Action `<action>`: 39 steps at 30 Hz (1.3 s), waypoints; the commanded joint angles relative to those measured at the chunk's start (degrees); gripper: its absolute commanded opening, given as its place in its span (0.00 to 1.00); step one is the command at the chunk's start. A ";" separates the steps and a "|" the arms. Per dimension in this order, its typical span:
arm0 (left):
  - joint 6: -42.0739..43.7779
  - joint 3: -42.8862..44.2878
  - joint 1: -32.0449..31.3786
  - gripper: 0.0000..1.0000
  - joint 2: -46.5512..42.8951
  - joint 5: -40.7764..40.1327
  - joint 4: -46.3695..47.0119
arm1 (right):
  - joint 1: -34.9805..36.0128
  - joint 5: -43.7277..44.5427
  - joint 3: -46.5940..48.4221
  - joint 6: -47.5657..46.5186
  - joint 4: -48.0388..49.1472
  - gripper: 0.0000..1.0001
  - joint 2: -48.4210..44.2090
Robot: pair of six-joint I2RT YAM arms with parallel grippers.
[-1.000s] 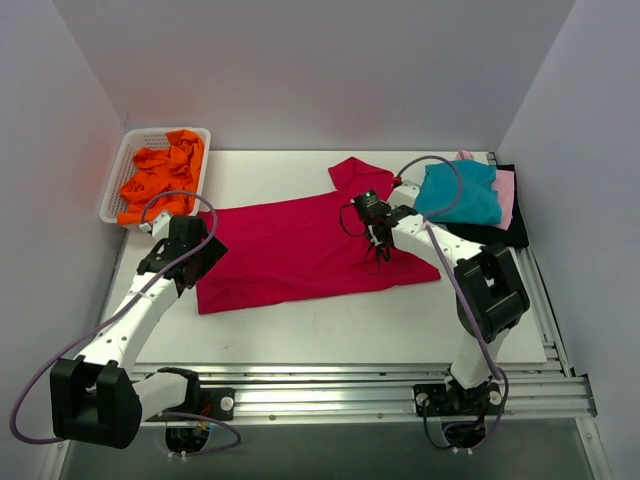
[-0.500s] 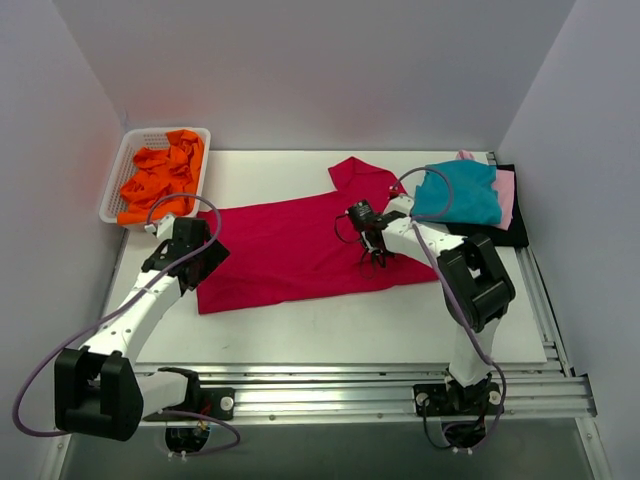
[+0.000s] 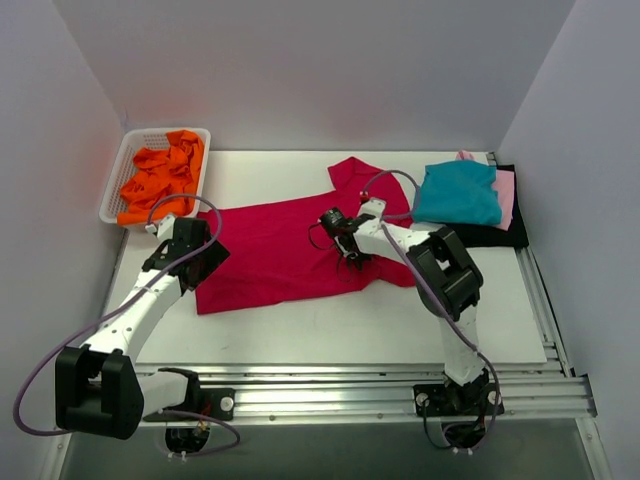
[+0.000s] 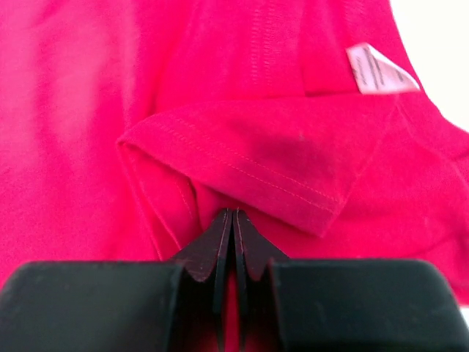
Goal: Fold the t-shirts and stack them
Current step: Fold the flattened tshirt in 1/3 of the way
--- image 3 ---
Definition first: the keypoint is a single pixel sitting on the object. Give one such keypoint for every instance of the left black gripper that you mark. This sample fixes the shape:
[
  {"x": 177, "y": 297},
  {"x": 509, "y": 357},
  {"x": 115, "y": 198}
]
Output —
[{"x": 209, "y": 255}]

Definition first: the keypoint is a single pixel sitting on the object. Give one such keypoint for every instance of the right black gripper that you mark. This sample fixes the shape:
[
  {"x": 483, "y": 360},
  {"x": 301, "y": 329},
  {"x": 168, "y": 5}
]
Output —
[{"x": 351, "y": 251}]

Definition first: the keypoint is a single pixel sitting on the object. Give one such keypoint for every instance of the crimson red t-shirt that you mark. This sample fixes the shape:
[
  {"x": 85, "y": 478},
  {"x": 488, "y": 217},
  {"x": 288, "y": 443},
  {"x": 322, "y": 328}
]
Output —
[{"x": 278, "y": 254}]

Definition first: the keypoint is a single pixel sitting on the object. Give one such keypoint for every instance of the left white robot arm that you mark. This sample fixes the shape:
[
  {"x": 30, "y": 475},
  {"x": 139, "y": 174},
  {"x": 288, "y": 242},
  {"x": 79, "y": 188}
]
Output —
[{"x": 97, "y": 390}]

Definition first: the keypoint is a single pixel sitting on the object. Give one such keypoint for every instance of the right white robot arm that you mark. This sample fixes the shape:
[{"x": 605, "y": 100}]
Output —
[{"x": 448, "y": 280}]

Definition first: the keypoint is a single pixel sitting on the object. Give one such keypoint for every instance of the crumpled orange t-shirt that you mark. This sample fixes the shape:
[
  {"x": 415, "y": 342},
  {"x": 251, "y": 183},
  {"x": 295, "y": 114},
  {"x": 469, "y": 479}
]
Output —
[{"x": 161, "y": 173}]

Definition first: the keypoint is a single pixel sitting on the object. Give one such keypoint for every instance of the white plastic basket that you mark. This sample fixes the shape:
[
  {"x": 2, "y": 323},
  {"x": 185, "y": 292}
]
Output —
[{"x": 123, "y": 169}]

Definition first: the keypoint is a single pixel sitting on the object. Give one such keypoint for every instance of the folded teal t-shirt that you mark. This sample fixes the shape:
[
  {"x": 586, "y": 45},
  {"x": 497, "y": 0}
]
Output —
[{"x": 459, "y": 192}]

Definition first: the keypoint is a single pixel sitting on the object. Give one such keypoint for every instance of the folded black t-shirt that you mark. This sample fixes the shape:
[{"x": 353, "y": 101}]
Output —
[{"x": 486, "y": 236}]

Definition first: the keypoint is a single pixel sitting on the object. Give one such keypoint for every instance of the folded pink t-shirt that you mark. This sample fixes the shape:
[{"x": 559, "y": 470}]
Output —
[{"x": 504, "y": 192}]

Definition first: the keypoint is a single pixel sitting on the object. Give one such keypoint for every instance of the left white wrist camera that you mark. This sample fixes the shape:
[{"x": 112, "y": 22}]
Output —
[{"x": 160, "y": 224}]

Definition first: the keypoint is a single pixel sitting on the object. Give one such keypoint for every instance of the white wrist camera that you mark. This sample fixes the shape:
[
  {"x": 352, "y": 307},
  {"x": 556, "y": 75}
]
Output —
[
  {"x": 160, "y": 224},
  {"x": 372, "y": 208}
]

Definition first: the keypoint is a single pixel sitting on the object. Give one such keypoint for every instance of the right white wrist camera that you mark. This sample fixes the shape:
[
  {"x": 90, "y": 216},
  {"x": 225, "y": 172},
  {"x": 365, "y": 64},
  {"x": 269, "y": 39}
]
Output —
[{"x": 372, "y": 208}]

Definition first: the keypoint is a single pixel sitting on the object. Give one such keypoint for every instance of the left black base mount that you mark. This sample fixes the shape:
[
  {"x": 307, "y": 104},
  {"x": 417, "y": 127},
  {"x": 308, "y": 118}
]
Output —
[{"x": 210, "y": 402}]

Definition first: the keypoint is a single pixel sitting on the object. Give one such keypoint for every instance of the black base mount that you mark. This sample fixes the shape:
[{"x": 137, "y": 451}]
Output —
[
  {"x": 448, "y": 399},
  {"x": 210, "y": 402}
]

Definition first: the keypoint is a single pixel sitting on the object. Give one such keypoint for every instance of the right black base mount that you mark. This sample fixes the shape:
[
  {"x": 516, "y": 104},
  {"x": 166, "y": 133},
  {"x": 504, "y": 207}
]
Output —
[{"x": 448, "y": 399}]

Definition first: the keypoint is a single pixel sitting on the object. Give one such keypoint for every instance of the aluminium rail frame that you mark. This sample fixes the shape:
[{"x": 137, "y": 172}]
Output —
[{"x": 324, "y": 389}]

